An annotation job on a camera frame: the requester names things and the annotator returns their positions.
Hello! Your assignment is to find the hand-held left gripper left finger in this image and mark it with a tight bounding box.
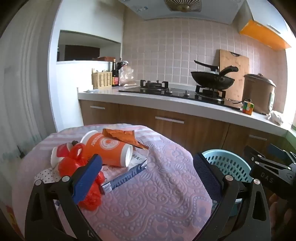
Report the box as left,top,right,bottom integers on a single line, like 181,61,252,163
24,154,103,241

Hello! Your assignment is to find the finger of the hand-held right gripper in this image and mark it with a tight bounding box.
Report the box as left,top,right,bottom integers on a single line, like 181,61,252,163
269,144,296,164
244,146,292,173

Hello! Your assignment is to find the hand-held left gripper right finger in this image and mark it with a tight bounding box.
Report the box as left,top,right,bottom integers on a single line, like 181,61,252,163
193,153,271,241

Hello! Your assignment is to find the red plastic bag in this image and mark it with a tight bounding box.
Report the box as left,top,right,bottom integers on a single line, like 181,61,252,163
51,141,107,211

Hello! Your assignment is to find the light blue plastic basket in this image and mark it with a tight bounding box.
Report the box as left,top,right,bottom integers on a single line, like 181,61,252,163
201,149,253,217

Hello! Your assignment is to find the orange paper cup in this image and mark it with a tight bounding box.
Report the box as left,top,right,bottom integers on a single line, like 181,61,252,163
80,130,134,168

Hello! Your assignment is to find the orange snack wrapper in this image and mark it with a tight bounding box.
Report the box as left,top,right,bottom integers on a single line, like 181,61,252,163
102,128,139,146

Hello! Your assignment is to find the person's right hand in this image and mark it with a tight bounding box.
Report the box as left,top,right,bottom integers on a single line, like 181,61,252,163
269,192,294,232

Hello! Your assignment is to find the crumpled white cloth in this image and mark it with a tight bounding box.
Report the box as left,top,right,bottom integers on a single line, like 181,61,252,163
265,110,284,126

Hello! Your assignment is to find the blue and white carton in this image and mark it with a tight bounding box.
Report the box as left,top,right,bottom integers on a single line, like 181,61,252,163
100,159,148,194

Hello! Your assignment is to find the white dotted paper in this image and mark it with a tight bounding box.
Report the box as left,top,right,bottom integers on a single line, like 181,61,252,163
34,167,62,184

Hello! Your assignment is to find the wooden base cabinet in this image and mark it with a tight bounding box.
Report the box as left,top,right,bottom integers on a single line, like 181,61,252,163
79,100,289,160

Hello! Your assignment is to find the colourful puzzle cube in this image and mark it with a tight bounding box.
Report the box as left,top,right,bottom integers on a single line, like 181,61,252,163
242,100,254,115

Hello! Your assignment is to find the white printed paper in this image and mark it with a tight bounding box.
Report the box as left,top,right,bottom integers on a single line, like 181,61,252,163
126,152,148,167

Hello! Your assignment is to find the pink patterned blanket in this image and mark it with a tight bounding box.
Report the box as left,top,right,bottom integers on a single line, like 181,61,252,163
11,123,218,241

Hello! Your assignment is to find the brown rice cooker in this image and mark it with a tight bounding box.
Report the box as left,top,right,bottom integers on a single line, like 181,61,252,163
242,73,277,115

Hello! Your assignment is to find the white countertop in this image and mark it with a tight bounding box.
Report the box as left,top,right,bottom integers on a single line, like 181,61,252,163
78,85,292,138

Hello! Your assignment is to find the black gas stove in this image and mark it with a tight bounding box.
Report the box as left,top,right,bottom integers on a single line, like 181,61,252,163
119,80,241,110

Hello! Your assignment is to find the black wok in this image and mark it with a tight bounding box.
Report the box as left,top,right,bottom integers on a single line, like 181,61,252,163
191,65,239,91

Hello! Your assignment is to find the wooden cutting board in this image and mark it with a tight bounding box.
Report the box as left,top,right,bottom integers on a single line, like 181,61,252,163
218,49,250,103

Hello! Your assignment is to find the yellow utensil basket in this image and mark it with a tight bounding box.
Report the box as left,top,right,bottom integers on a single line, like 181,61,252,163
92,68,113,90

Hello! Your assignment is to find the dark sauce bottle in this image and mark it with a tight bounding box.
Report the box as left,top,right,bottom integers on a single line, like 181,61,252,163
111,59,120,87

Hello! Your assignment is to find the black spatula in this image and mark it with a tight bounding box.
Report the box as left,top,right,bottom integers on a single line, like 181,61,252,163
194,60,220,73

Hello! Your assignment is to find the clear plastic bag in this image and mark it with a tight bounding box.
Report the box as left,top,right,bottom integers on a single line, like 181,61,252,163
118,61,137,88

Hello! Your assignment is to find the white range hood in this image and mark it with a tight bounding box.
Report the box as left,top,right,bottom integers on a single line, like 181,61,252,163
119,0,246,25

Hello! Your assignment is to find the orange wall cabinet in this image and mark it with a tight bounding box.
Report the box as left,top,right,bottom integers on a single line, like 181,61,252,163
239,19,292,50

